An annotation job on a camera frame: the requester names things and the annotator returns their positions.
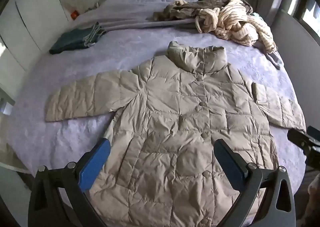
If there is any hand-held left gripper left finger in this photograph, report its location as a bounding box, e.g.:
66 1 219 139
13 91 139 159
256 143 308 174
28 138 111 227

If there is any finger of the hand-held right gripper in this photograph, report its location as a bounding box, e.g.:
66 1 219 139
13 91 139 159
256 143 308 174
287 129 312 154
307 126 320 142

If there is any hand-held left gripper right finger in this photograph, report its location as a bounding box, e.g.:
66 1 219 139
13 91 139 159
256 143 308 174
214 138 296 227

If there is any beige puffer jacket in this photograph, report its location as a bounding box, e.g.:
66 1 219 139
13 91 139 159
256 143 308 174
45 40 307 227

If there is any lilac embossed bed blanket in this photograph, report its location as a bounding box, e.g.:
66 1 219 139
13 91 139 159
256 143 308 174
6 0 308 225

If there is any white bedside table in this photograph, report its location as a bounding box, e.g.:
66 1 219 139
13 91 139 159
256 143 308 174
0 87 15 115

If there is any window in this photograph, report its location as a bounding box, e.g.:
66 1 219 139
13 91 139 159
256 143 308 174
287 0 320 30

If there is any dark teal folded cloth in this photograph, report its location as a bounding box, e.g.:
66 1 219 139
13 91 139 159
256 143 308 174
49 22 108 55

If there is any cream striped robe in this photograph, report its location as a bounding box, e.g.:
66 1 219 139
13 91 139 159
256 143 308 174
195 0 278 53

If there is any grey-lilac fleece blanket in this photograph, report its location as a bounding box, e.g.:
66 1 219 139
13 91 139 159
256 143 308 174
75 0 284 70

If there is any white wardrobe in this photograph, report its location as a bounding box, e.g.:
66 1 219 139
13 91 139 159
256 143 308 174
0 0 75 72

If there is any brown fleece garment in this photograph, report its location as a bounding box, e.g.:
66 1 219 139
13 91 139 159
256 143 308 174
153 0 253 21

